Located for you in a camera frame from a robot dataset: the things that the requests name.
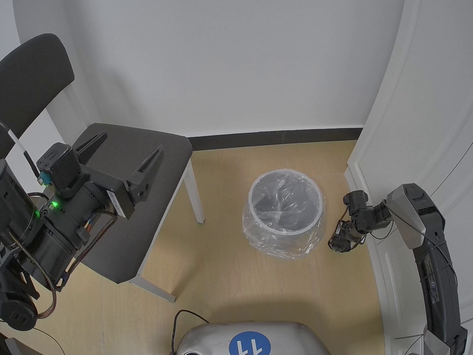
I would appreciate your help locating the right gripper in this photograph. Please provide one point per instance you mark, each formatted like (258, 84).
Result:
(349, 231)

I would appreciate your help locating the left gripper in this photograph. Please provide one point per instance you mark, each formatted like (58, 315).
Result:
(81, 209)

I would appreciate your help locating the black plastic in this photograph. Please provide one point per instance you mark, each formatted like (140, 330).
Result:
(340, 248)

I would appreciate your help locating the clear plastic bag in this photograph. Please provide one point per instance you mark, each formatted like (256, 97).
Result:
(281, 248)

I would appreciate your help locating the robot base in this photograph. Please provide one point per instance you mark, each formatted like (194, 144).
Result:
(258, 338)

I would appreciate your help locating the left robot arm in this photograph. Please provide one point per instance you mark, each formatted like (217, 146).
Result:
(37, 250)

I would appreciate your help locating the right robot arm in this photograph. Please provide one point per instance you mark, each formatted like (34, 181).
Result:
(417, 216)

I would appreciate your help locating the white trash bin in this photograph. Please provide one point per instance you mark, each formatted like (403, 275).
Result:
(266, 187)

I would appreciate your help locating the dark grey white-legged chair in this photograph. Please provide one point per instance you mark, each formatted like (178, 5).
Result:
(159, 154)

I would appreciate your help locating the white panelled door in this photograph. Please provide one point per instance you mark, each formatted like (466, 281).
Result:
(425, 87)

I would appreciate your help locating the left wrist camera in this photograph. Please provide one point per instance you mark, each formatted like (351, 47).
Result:
(62, 168)

